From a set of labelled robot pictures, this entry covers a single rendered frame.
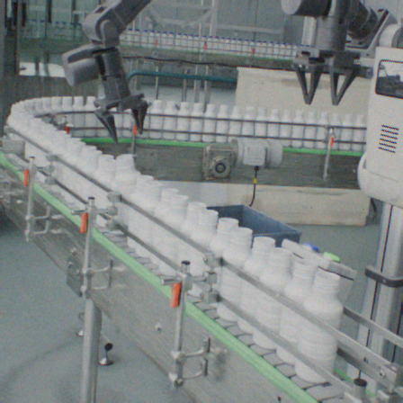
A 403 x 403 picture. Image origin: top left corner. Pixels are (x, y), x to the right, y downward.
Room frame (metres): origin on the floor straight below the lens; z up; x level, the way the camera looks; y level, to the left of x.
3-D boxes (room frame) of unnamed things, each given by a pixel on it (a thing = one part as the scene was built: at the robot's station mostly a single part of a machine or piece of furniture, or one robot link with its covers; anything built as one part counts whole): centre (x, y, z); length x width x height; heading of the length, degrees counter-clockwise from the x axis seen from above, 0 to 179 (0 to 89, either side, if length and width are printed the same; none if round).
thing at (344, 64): (1.33, -0.20, 1.44); 0.07 x 0.07 x 0.09; 31
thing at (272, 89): (5.98, -0.71, 0.59); 1.10 x 0.62 x 1.18; 104
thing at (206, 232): (1.33, 0.00, 1.08); 0.06 x 0.06 x 0.17
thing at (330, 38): (1.33, -0.18, 1.51); 0.10 x 0.07 x 0.07; 121
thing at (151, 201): (1.53, 0.13, 1.08); 0.06 x 0.06 x 0.17
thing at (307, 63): (1.32, -0.17, 1.43); 0.07 x 0.07 x 0.09; 31
